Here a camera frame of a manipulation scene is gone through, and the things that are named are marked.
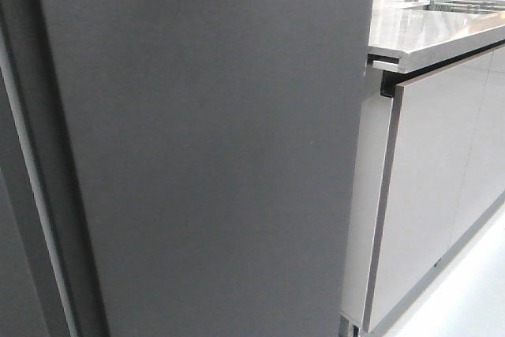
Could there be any dark grey fridge door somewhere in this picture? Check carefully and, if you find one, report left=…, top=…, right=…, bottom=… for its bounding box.
left=1, top=0, right=110, bottom=336
left=41, top=0, right=372, bottom=336

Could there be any grey cabinet door panel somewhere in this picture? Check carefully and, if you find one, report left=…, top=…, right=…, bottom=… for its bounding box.
left=362, top=49, right=504, bottom=331

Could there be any grey kitchen counter cabinet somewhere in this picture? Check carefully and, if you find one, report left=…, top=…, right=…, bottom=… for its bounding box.
left=339, top=0, right=504, bottom=336

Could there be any steel kitchen sink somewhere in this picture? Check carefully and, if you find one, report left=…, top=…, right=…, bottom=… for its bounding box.
left=402, top=0, right=504, bottom=14

